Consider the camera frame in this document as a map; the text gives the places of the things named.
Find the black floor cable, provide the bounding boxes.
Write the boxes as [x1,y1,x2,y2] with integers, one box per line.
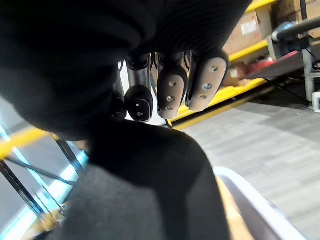
[262,76,312,104]

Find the blue machine part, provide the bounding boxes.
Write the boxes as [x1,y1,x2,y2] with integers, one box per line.
[273,21,311,60]

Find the plain brown cardboard box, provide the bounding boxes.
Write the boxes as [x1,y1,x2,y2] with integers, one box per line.
[271,0,308,25]

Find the yellow metal shelf rack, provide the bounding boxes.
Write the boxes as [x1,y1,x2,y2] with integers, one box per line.
[169,0,277,129]

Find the yellow shelf with steel braces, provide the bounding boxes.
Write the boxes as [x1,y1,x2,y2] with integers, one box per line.
[0,117,88,240]

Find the tan cardboard liner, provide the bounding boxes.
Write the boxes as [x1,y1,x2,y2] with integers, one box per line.
[215,174,254,240]

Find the black plastic housing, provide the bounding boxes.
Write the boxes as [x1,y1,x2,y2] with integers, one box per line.
[59,119,231,240]

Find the red and white packages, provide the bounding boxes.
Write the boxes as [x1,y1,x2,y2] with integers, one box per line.
[227,59,267,87]

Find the pale cardboard box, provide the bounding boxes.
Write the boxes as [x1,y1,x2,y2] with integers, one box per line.
[305,0,320,21]

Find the cardboard box with red print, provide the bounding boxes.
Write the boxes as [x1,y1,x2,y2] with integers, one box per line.
[222,4,274,55]

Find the dark workbench with grey leg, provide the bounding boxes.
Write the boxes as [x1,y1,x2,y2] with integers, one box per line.
[246,47,320,107]

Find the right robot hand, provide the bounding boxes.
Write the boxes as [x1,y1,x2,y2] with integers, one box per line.
[0,0,254,142]

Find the white plastic bin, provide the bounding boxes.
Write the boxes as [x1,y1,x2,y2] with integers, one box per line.
[213,165,309,240]

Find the small white device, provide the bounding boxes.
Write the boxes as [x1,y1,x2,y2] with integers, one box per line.
[311,90,320,112]

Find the black round bar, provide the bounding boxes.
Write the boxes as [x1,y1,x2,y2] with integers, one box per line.
[271,17,320,41]

